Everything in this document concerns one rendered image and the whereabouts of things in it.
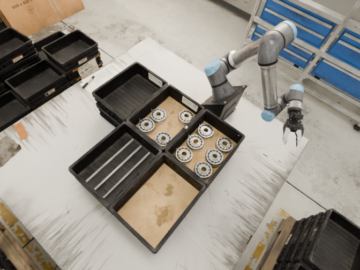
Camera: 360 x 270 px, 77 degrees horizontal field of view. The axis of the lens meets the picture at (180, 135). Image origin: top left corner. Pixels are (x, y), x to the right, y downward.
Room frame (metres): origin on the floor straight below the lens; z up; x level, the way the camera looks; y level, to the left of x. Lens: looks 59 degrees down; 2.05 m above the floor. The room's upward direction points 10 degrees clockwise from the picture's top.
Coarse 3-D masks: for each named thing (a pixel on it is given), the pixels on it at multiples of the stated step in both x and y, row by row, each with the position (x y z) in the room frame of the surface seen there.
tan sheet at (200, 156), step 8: (216, 136) 0.76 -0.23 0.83; (224, 136) 0.77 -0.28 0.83; (184, 144) 0.67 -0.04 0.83; (208, 144) 0.70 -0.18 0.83; (192, 152) 0.62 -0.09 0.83; (200, 152) 0.63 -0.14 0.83; (192, 160) 0.57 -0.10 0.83; (200, 160) 0.58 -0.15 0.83; (192, 168) 0.52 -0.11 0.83; (216, 168) 0.55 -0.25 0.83
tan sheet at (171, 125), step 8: (160, 104) 0.93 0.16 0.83; (168, 104) 0.94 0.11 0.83; (176, 104) 0.96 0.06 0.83; (168, 112) 0.88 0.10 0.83; (176, 112) 0.89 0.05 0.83; (192, 112) 0.91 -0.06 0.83; (168, 120) 0.82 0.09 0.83; (176, 120) 0.83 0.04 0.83; (160, 128) 0.75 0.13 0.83; (168, 128) 0.76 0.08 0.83; (176, 128) 0.77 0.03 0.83; (152, 136) 0.68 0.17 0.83
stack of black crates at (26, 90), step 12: (24, 72) 1.30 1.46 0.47; (36, 72) 1.38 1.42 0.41; (48, 72) 1.42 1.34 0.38; (60, 72) 1.38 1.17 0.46; (12, 84) 1.18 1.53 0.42; (24, 84) 1.24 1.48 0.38; (36, 84) 1.26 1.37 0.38; (48, 84) 1.20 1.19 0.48; (60, 84) 1.29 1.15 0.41; (24, 96) 1.11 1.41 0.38; (36, 96) 1.09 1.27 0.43; (48, 96) 1.15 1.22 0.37; (36, 108) 1.04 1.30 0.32
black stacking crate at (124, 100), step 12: (132, 72) 1.14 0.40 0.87; (144, 72) 1.14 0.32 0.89; (108, 84) 0.96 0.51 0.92; (120, 84) 1.03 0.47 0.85; (132, 84) 1.07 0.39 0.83; (144, 84) 1.09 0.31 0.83; (108, 96) 0.93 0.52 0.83; (120, 96) 0.94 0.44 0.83; (132, 96) 0.96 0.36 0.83; (144, 96) 0.98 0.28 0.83; (120, 108) 0.85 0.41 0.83; (132, 108) 0.86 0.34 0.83; (120, 120) 0.73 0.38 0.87
